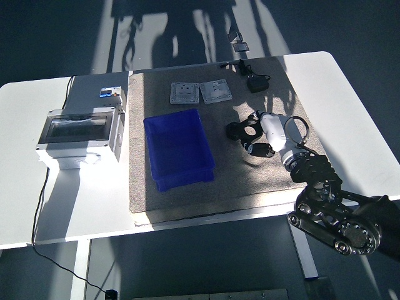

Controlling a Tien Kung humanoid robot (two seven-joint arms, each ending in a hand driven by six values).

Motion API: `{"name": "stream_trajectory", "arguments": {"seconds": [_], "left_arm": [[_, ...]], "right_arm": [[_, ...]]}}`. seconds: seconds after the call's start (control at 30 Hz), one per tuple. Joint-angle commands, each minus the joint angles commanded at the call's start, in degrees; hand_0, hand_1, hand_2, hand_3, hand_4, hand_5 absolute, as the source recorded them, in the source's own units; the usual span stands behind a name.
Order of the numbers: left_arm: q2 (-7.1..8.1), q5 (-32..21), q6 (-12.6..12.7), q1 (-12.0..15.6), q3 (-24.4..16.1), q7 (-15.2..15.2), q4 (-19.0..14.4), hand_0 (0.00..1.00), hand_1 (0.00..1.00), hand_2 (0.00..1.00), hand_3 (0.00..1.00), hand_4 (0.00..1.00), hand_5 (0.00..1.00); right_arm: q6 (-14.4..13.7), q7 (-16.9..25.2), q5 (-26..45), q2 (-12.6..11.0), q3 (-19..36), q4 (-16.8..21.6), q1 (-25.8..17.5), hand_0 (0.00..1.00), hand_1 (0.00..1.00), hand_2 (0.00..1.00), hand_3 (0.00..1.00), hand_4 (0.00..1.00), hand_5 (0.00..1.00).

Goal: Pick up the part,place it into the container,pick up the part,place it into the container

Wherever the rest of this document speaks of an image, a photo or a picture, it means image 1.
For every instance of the black floor plug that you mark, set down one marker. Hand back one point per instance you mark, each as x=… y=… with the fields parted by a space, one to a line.
x=111 y=294

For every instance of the grey-brown mat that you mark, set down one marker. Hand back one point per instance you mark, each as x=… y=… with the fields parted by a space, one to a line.
x=218 y=181

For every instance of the grey electrical enclosure box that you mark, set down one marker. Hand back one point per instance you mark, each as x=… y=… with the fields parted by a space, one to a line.
x=78 y=134

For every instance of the circuit breaker with blue label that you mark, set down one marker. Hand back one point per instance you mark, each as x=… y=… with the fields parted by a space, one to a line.
x=109 y=93

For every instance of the dark table leg foot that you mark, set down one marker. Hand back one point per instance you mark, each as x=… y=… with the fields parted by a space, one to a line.
x=318 y=289

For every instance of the white table leg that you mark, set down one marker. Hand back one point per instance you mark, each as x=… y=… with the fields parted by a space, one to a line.
x=79 y=268
x=307 y=259

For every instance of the white socket plate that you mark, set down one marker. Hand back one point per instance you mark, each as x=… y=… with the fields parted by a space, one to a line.
x=184 y=93
x=215 y=91

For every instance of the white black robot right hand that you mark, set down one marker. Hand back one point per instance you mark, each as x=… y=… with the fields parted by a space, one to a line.
x=273 y=131

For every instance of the blue plastic box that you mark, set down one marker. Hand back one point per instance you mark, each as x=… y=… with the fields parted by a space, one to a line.
x=179 y=147

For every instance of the small dark floor device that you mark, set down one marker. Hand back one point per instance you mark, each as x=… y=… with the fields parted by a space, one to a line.
x=233 y=33

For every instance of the black power adapter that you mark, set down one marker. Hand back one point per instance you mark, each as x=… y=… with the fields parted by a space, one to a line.
x=257 y=85

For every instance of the small grey floor device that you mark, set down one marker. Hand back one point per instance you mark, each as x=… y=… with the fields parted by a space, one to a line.
x=241 y=47

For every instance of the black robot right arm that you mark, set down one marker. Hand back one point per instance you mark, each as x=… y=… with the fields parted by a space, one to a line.
x=325 y=200

